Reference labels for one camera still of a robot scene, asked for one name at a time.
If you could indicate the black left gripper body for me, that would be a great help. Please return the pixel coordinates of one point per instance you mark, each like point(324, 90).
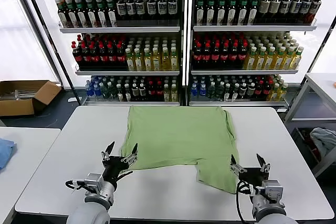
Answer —
point(116, 169)

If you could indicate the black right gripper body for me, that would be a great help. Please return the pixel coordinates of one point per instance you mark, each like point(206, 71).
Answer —
point(253, 175)

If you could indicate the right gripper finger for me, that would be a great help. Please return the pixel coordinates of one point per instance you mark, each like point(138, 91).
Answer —
point(236, 167)
point(265, 166)

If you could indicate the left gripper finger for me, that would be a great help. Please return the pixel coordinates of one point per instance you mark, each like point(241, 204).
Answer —
point(131, 157)
point(107, 154)

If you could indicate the light green t-shirt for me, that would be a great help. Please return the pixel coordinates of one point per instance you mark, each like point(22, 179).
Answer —
point(178, 134)

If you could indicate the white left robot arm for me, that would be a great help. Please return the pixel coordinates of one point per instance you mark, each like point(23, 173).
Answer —
point(89, 212)

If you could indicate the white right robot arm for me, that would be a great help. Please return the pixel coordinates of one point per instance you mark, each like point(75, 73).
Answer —
point(267, 211)

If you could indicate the black storage crate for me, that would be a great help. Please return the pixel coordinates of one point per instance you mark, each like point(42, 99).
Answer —
point(299, 140)

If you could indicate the red item in crate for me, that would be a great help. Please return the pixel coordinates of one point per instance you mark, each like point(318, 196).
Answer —
point(315, 151)

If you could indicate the clear green water bottle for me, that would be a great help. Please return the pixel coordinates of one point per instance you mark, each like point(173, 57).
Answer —
point(105, 91)
point(112, 92)
point(211, 91)
point(219, 92)

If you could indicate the small dark bottle white cap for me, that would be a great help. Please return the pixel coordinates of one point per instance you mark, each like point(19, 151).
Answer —
point(227, 93)
point(119, 93)
point(127, 93)
point(142, 92)
point(243, 91)
point(135, 92)
point(235, 93)
point(251, 91)

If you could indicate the blue drink bottle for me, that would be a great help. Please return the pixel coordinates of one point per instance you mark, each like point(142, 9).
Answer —
point(97, 90)
point(194, 90)
point(89, 90)
point(202, 90)

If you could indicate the small white floor plate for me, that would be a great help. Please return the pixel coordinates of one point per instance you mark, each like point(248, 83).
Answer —
point(73, 99)

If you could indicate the pale grey-blue cloth pile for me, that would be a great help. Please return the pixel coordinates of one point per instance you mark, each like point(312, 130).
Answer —
point(324, 140)

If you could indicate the small cola bottle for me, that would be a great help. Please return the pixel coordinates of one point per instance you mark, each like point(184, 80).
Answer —
point(152, 92)
point(267, 90)
point(258, 91)
point(159, 92)

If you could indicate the small yellow juice bottle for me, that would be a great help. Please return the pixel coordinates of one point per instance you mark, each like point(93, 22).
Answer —
point(282, 93)
point(274, 93)
point(174, 94)
point(166, 94)

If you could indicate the yellow juice bottle green cap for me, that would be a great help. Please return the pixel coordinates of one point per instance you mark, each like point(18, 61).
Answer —
point(278, 60)
point(260, 60)
point(165, 61)
point(269, 60)
point(130, 61)
point(250, 60)
point(148, 61)
point(296, 60)
point(174, 61)
point(138, 61)
point(156, 61)
point(288, 60)

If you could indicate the cola bottle red cap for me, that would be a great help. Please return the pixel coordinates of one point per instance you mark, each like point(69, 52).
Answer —
point(78, 57)
point(112, 57)
point(243, 56)
point(86, 57)
point(216, 56)
point(103, 57)
point(197, 56)
point(94, 57)
point(225, 56)
point(207, 56)
point(234, 56)
point(120, 57)

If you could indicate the brown cardboard box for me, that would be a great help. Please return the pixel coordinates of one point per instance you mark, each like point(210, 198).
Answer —
point(18, 107)

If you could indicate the blue folded cloth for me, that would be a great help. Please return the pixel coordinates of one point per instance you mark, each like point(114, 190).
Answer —
point(5, 153)

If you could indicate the grey wrapped bundle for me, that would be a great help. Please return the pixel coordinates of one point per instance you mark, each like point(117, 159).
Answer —
point(15, 94)

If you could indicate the grey metal shelf rack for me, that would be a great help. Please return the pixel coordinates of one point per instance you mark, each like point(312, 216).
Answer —
point(123, 29)
point(252, 27)

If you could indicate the dark tea bottle green cap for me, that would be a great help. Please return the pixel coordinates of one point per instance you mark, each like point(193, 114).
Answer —
point(210, 11)
point(200, 11)
point(252, 11)
point(232, 11)
point(72, 14)
point(63, 14)
point(221, 11)
point(101, 13)
point(242, 11)
point(92, 13)
point(82, 14)
point(111, 13)

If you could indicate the dark bottle white blue label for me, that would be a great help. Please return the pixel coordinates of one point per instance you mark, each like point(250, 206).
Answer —
point(172, 7)
point(121, 7)
point(151, 7)
point(284, 7)
point(305, 8)
point(140, 7)
point(162, 7)
point(295, 7)
point(131, 7)

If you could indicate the dark bottle beige label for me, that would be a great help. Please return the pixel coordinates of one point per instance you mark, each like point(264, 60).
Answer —
point(264, 7)
point(274, 7)

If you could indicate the red tea bottle white cap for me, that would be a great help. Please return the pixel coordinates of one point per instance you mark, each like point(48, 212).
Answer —
point(314, 9)

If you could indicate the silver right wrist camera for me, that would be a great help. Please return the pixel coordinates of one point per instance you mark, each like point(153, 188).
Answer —
point(273, 190)

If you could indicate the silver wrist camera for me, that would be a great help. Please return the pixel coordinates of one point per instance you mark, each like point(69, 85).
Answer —
point(93, 182)
point(273, 190)

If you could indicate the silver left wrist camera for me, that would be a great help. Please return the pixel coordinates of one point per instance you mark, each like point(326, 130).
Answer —
point(93, 182)

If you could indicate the white metal-frame side table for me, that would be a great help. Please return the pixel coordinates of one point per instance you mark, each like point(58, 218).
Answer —
point(321, 77)

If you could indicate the black window frame post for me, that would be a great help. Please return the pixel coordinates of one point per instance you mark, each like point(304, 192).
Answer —
point(324, 48)
point(56, 51)

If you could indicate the grey window frame post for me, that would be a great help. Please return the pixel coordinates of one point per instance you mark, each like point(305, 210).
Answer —
point(39, 33)

